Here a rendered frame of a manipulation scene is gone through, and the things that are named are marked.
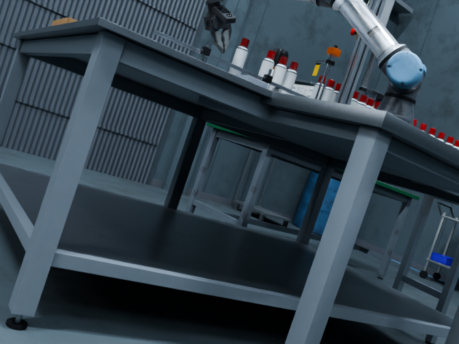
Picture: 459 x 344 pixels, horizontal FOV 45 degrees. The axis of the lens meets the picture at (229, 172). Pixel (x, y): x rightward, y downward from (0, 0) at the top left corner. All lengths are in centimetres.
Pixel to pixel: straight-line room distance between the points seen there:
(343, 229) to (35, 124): 456
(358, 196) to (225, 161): 554
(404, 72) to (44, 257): 128
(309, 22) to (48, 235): 630
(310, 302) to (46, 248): 69
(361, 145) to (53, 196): 79
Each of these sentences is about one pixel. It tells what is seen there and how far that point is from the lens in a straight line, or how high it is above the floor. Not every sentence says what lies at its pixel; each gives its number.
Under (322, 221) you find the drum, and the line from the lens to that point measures 734.
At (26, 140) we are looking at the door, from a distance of 569.
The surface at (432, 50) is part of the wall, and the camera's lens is 837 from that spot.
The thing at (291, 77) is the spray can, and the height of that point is 102.
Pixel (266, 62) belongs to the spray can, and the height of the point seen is 103.
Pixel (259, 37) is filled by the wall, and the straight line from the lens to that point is 698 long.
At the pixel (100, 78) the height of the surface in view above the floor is 69.
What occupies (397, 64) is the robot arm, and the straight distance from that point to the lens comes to 200.
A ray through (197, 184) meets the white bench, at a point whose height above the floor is 32.
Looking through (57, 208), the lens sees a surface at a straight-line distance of 152.
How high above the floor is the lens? 61
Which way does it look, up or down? 2 degrees down
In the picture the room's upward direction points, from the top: 19 degrees clockwise
